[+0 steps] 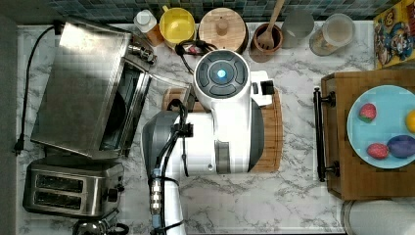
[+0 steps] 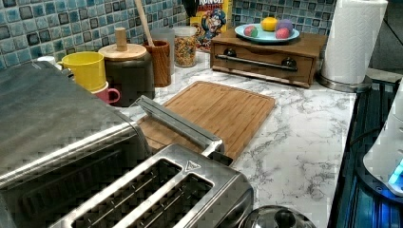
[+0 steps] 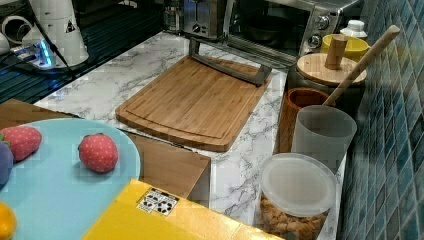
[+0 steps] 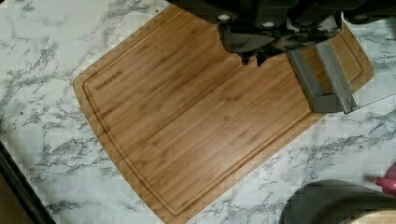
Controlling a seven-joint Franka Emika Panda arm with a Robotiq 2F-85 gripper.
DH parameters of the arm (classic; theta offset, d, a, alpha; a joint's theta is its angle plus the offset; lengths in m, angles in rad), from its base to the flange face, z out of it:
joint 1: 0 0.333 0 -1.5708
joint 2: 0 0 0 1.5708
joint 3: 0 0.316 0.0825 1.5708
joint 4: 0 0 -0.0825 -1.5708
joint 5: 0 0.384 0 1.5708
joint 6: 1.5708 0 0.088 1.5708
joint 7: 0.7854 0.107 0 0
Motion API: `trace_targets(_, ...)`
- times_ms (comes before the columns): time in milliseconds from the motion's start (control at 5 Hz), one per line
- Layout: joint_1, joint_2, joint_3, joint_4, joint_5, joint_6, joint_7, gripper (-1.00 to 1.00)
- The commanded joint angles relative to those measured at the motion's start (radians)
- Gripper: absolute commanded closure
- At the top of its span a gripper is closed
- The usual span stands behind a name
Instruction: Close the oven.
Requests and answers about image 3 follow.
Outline oven door with handle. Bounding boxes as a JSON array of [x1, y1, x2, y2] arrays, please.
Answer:
[[188, 34, 298, 88]]

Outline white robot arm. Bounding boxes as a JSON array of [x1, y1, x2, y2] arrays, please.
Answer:
[[12, 0, 89, 70]]

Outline silver toaster oven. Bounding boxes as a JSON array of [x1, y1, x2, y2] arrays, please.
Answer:
[[224, 0, 364, 64]]

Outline bamboo cutting board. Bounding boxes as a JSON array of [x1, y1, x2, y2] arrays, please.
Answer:
[[115, 56, 267, 152]]

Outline brown wooden utensil holder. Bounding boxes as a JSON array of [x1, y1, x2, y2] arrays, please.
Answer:
[[274, 87, 329, 153]]

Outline silver slot toaster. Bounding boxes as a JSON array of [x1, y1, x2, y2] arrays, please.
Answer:
[[183, 0, 227, 39]]

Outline frosted plastic cup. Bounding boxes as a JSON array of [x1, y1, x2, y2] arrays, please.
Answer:
[[291, 105, 357, 173]]

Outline cereal jar with plastic lid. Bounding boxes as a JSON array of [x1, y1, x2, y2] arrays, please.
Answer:
[[254, 153, 336, 240]]

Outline yellow cardboard box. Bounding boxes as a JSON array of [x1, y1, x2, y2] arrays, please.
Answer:
[[83, 180, 284, 240]]

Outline red toy strawberry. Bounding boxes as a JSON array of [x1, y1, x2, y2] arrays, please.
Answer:
[[78, 133, 119, 173], [1, 125, 42, 162]]

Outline dark canister with wooden lid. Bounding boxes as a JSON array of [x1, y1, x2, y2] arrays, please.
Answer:
[[287, 34, 359, 95]]

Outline yellow mug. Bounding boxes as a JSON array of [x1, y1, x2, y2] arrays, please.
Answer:
[[320, 34, 370, 62]]

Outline light blue plate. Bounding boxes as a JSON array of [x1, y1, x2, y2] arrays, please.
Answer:
[[0, 118, 141, 240]]

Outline purple toy fruit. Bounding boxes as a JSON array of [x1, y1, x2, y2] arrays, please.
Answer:
[[0, 142, 14, 187]]

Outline white round object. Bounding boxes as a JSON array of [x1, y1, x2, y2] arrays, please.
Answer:
[[0, 15, 32, 55]]

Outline yellow toy fruit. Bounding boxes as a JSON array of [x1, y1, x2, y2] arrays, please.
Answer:
[[0, 202, 17, 240]]

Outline wooden spoon handle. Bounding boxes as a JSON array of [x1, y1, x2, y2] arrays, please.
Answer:
[[324, 25, 400, 106]]

